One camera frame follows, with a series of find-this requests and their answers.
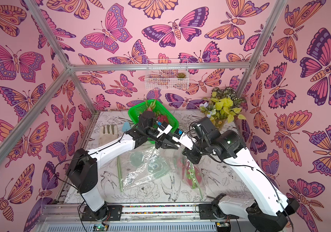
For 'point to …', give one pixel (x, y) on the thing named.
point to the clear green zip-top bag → (137, 166)
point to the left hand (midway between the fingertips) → (179, 146)
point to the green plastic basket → (135, 111)
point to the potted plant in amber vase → (224, 105)
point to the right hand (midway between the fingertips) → (185, 150)
